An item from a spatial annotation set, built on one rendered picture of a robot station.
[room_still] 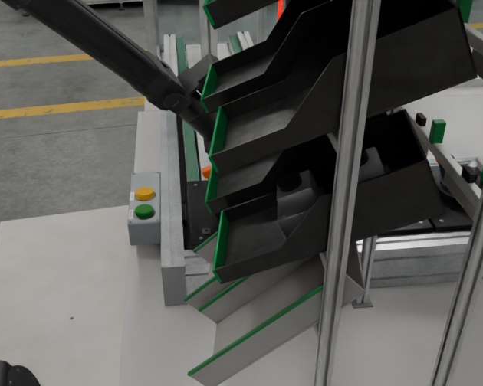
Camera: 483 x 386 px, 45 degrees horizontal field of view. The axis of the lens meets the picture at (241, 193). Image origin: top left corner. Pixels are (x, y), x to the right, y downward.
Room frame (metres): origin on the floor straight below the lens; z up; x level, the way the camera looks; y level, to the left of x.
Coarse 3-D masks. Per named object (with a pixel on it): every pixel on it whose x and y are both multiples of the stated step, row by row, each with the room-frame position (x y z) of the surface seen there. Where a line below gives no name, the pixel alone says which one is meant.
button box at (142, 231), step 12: (132, 180) 1.15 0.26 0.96; (144, 180) 1.15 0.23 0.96; (156, 180) 1.15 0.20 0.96; (132, 192) 1.10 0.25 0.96; (156, 192) 1.10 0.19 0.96; (132, 204) 1.05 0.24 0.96; (156, 204) 1.05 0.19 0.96; (132, 216) 1.01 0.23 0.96; (156, 216) 1.01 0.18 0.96; (132, 228) 0.98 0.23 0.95; (144, 228) 0.98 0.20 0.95; (156, 228) 0.99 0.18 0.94; (132, 240) 0.98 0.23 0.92; (144, 240) 0.98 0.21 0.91; (156, 240) 0.98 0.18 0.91
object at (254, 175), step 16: (304, 144) 0.68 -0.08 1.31; (256, 160) 0.80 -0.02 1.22; (272, 160) 0.77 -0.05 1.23; (288, 160) 0.68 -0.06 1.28; (224, 176) 0.78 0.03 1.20; (240, 176) 0.76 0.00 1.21; (256, 176) 0.75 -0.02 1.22; (272, 176) 0.68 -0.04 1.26; (208, 192) 0.72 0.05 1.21; (224, 192) 0.73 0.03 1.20; (240, 192) 0.69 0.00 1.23; (256, 192) 0.69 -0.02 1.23; (208, 208) 0.69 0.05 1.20; (224, 208) 0.69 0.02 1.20
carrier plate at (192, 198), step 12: (204, 180) 1.14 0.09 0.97; (192, 192) 1.08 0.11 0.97; (204, 192) 1.08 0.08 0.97; (192, 204) 1.03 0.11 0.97; (204, 204) 1.03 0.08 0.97; (192, 216) 0.99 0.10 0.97; (204, 216) 0.99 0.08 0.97; (192, 228) 0.95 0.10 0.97; (216, 228) 0.95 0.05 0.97; (192, 240) 0.91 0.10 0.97; (204, 240) 0.91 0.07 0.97
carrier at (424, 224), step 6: (420, 222) 0.97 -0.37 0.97; (426, 222) 0.97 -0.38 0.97; (402, 228) 0.95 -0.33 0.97; (408, 228) 0.95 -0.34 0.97; (414, 228) 0.95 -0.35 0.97; (420, 228) 0.95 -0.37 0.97; (426, 228) 0.95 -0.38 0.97; (432, 228) 0.95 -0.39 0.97; (378, 234) 0.94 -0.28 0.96; (384, 234) 0.94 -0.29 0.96; (390, 234) 0.94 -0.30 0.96
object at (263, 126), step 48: (384, 0) 0.66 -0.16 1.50; (432, 0) 0.65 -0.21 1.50; (336, 48) 0.66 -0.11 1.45; (384, 48) 0.53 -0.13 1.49; (432, 48) 0.53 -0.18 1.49; (288, 96) 0.66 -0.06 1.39; (336, 96) 0.53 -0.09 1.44; (384, 96) 0.53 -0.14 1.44; (240, 144) 0.54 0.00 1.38; (288, 144) 0.54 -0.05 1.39
